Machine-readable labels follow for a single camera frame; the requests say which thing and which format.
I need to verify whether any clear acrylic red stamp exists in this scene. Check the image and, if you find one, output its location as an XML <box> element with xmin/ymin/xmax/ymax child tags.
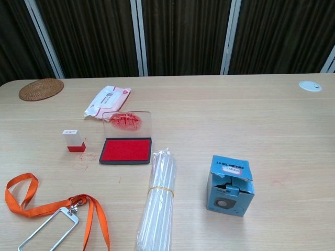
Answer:
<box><xmin>62</xmin><ymin>129</ymin><xmax>87</xmax><ymax>153</ymax></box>

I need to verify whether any red ink pad case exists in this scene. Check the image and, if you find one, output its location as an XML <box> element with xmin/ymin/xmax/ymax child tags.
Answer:
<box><xmin>98</xmin><ymin>111</ymin><xmax>153</xmax><ymax>165</ymax></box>

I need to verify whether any yellow rubber band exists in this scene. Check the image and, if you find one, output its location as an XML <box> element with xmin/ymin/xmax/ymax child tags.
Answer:
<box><xmin>147</xmin><ymin>185</ymin><xmax>175</xmax><ymax>197</ymax></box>

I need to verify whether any pink wet wipes pack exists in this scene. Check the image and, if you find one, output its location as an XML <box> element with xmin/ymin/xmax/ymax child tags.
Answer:
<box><xmin>83</xmin><ymin>85</ymin><xmax>131</xmax><ymax>120</ymax></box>

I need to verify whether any bundle of clear plastic tubes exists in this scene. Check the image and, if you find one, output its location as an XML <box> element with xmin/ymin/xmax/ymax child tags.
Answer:
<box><xmin>135</xmin><ymin>146</ymin><xmax>176</xmax><ymax>251</ymax></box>

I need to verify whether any blue cardboard box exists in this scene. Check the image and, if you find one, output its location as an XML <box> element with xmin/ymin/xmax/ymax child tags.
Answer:
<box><xmin>206</xmin><ymin>155</ymin><xmax>255</xmax><ymax>218</ymax></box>

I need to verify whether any round woven coaster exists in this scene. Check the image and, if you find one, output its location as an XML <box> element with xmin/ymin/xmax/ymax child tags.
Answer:
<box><xmin>18</xmin><ymin>78</ymin><xmax>65</xmax><ymax>101</ymax></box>

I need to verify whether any clear badge holder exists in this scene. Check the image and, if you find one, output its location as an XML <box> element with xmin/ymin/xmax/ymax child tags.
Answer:
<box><xmin>17</xmin><ymin>201</ymin><xmax>80</xmax><ymax>251</ymax></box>

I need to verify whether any white partition frame post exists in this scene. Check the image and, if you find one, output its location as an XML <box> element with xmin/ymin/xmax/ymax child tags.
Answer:
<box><xmin>319</xmin><ymin>44</ymin><xmax>335</xmax><ymax>74</ymax></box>
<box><xmin>221</xmin><ymin>0</ymin><xmax>242</xmax><ymax>76</ymax></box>
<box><xmin>130</xmin><ymin>0</ymin><xmax>149</xmax><ymax>77</ymax></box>
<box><xmin>25</xmin><ymin>0</ymin><xmax>65</xmax><ymax>79</ymax></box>

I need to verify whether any white cable grommet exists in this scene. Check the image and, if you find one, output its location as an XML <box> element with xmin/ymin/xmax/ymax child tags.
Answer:
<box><xmin>298</xmin><ymin>80</ymin><xmax>322</xmax><ymax>92</ymax></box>

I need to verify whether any orange lanyard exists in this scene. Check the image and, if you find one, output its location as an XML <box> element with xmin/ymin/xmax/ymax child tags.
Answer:
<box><xmin>5</xmin><ymin>173</ymin><xmax>111</xmax><ymax>251</ymax></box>

